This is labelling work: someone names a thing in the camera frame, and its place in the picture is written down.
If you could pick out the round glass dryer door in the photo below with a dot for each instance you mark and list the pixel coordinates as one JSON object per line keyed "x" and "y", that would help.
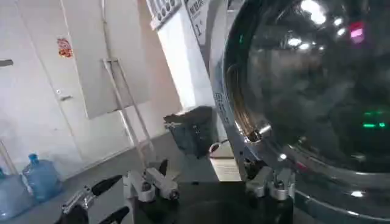
{"x": 310, "y": 103}

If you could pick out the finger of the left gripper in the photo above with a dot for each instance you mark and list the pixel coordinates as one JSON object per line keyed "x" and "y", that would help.
{"x": 115, "y": 215}
{"x": 82, "y": 198}

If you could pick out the blue water jug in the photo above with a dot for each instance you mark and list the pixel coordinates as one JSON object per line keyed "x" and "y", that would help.
{"x": 42, "y": 179}
{"x": 12, "y": 198}

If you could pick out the dark laundry basket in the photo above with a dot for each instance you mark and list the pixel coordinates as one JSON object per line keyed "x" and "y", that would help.
{"x": 195, "y": 131}

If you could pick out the red orange wall sticker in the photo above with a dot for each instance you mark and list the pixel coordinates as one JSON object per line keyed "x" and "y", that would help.
{"x": 65, "y": 47}

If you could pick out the grey dryer cabinet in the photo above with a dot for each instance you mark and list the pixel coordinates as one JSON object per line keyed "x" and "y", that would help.
{"x": 217, "y": 76}

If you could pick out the pale dryer cabinet with panel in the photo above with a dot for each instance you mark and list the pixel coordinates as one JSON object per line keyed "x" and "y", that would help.
{"x": 182, "y": 58}

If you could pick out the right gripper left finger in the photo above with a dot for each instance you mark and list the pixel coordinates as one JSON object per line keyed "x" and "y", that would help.
{"x": 152, "y": 182}

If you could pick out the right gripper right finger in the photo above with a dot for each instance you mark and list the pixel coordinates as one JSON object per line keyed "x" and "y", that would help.
{"x": 274, "y": 185}

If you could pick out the white board panel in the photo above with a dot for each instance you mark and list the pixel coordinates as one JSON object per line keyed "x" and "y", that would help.
{"x": 100, "y": 61}

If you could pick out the white board stand frame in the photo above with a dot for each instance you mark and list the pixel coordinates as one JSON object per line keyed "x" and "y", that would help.
{"x": 128, "y": 112}

